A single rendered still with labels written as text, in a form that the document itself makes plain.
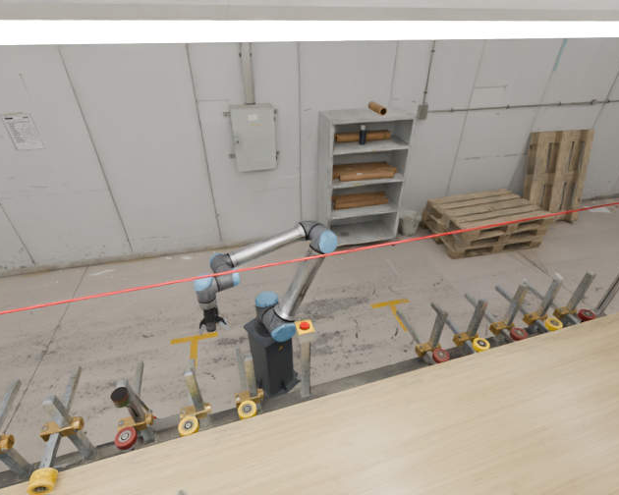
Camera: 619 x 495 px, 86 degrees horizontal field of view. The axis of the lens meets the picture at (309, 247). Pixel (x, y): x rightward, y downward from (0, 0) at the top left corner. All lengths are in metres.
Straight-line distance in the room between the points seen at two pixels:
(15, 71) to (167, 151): 1.26
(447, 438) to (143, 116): 3.41
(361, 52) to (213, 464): 3.49
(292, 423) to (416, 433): 0.52
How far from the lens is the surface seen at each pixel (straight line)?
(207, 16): 0.58
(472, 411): 1.79
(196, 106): 3.62
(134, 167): 3.87
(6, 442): 1.91
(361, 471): 1.55
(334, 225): 4.32
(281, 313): 2.00
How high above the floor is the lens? 2.33
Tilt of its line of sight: 34 degrees down
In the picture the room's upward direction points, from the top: straight up
